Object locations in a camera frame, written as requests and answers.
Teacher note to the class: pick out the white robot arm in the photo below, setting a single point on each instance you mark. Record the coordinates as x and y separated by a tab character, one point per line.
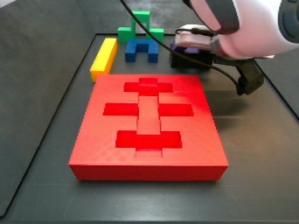
242	29

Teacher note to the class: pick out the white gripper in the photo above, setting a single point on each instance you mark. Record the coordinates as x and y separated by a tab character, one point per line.
194	35

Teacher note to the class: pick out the yellow long bar block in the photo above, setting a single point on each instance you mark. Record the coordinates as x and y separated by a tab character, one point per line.
104	59

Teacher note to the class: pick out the red slotted board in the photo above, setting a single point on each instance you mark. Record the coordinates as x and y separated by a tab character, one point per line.
148	131

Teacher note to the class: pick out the black angle fixture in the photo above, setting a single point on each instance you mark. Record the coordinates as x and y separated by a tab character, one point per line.
203	57

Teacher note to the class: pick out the purple U-shaped block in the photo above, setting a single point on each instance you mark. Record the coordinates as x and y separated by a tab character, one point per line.
182	49

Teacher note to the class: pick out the blue U-shaped block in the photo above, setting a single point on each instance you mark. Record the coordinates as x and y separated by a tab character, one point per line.
142	45

